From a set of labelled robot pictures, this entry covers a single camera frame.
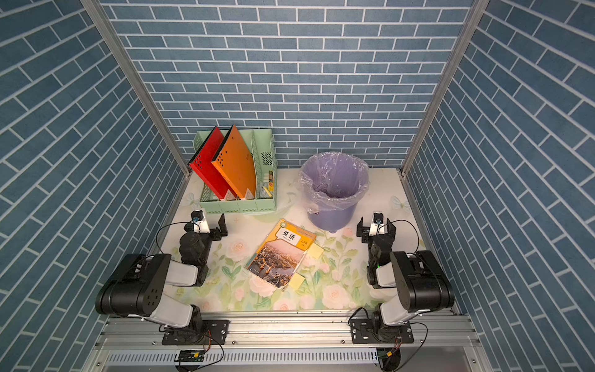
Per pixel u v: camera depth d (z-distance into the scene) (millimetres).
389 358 706
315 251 915
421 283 456
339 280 847
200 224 760
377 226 752
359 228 842
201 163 848
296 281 830
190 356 721
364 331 736
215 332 736
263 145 1062
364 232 813
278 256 892
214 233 813
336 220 909
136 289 444
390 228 831
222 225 839
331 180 971
